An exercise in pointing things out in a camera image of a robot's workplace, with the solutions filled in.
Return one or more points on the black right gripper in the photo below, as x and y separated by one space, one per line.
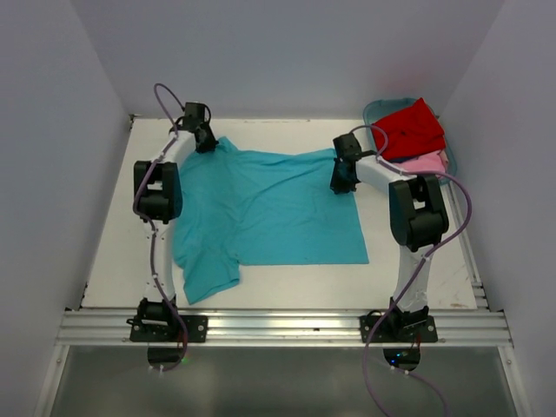
336 185

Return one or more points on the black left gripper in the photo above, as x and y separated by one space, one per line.
210 145

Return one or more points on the turquoise t shirt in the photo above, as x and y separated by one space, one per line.
253 208

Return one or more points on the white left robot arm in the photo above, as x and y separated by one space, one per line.
158 203

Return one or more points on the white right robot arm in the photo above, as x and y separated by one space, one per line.
418 220

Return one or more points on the teal plastic basket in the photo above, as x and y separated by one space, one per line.
384 107

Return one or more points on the red t shirt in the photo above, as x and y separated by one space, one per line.
411 132

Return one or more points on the pink t shirt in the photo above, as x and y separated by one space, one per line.
433 161

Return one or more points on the aluminium mounting rail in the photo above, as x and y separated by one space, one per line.
329 328

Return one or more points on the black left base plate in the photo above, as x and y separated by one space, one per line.
191 328

